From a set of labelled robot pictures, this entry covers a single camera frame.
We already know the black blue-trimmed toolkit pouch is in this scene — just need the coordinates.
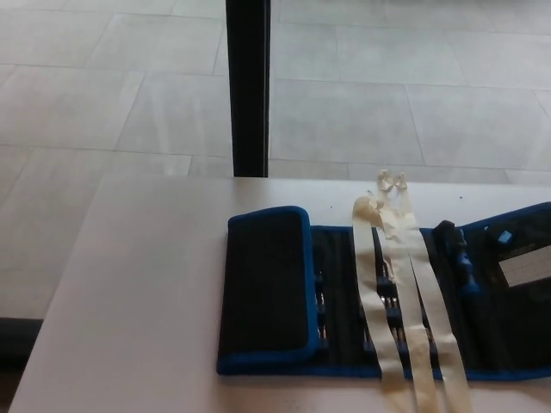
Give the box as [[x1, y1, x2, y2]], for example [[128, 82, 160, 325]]
[[216, 205, 551, 382]]

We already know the white label card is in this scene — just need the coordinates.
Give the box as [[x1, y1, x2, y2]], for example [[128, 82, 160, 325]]
[[498, 253, 551, 287]]

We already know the black vertical frame post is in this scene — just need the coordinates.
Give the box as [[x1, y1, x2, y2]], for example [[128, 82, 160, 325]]
[[225, 0, 271, 178]]

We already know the blue screwdriver handle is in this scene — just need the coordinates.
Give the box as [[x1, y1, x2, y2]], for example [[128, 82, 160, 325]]
[[454, 227, 487, 313]]

